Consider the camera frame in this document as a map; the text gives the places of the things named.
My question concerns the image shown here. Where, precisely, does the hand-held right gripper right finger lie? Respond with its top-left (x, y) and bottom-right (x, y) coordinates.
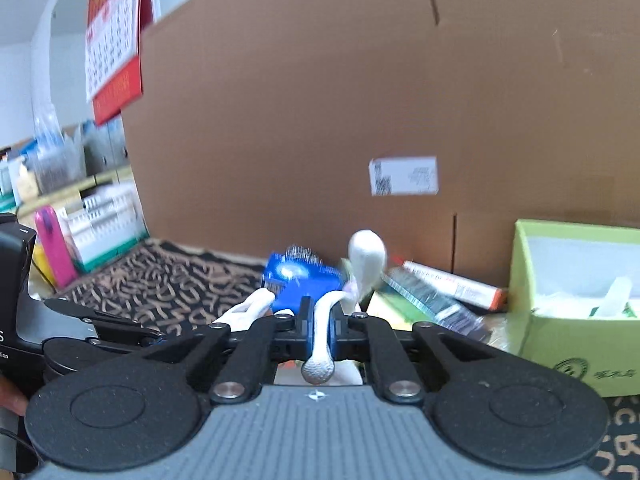
top-left (326, 304), bottom-right (502, 407)

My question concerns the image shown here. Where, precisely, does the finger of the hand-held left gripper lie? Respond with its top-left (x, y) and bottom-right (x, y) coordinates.
top-left (44, 298), bottom-right (167, 346)

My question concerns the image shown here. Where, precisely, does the red wall calendar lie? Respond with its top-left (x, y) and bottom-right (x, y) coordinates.
top-left (84, 0), bottom-right (155, 127)

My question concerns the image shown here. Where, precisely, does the white plastic utensil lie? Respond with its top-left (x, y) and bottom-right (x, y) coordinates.
top-left (212, 289), bottom-right (277, 332)

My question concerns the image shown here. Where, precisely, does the stack of clear plastic bags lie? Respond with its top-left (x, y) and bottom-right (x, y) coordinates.
top-left (31, 102), bottom-right (85, 195)

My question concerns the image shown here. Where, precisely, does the yellow-green small box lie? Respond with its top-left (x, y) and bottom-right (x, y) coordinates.
top-left (367, 290), bottom-right (436, 333)

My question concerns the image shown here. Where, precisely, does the white shipping label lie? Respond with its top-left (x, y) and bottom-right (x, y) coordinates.
top-left (369, 156), bottom-right (440, 197)

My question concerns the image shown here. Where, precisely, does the blue box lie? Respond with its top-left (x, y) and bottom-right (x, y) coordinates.
top-left (264, 250), bottom-right (345, 322)

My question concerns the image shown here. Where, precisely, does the white plastic spoon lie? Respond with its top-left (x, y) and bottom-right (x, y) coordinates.
top-left (300, 230), bottom-right (387, 387)

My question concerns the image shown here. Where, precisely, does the pink bottle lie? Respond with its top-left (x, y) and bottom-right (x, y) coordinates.
top-left (34, 205), bottom-right (79, 289)

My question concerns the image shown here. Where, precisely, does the white plastic crate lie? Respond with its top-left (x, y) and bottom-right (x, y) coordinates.
top-left (57, 182), bottom-right (151, 275)

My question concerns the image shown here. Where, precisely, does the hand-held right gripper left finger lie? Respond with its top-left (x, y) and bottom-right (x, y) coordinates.
top-left (145, 299), bottom-right (316, 405)

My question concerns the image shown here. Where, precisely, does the orange and white box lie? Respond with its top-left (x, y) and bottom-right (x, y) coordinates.
top-left (401, 259), bottom-right (509, 312)

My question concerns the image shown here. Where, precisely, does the patterned black table mat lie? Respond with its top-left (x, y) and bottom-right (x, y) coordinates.
top-left (55, 237), bottom-right (271, 336)

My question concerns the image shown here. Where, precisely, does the clear plastic bag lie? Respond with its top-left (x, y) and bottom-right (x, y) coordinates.
top-left (531, 275), bottom-right (640, 320)

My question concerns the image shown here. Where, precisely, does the dark green striped packet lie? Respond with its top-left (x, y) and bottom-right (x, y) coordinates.
top-left (380, 267), bottom-right (483, 333)

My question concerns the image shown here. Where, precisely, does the large brown cardboard box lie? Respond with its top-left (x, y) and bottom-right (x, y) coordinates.
top-left (122, 0), bottom-right (640, 291)

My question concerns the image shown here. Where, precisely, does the person's left hand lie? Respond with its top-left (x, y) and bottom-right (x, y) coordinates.
top-left (0, 377), bottom-right (29, 417)

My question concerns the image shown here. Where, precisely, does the light green cardboard box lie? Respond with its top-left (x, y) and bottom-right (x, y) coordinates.
top-left (509, 219), bottom-right (640, 398)

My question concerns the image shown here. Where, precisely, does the steel wool scrubber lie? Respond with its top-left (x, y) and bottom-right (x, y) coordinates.
top-left (285, 244), bottom-right (322, 264)

